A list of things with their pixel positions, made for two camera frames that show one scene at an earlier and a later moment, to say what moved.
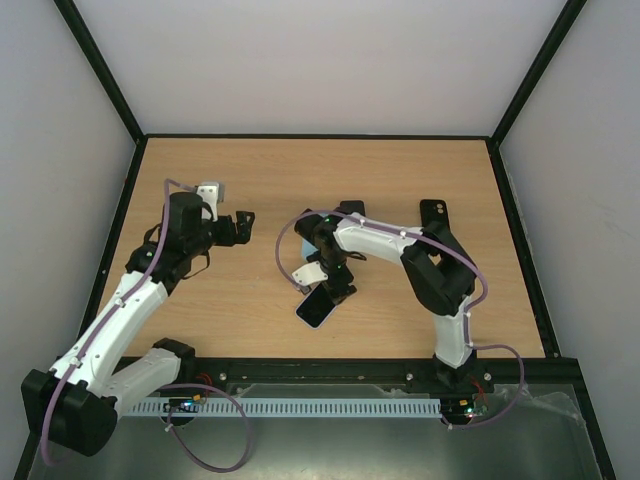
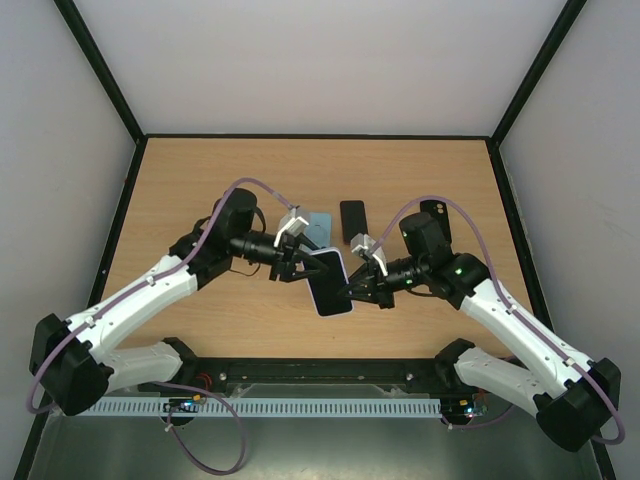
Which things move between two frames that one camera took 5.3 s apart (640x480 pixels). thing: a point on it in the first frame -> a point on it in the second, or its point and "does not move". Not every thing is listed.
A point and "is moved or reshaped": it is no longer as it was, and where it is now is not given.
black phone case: (434, 210) does not move
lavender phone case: (297, 307) is moved or reshaped
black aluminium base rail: (521, 372) does not move
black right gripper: (340, 290) -> (377, 286)
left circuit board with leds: (183, 405) does not move
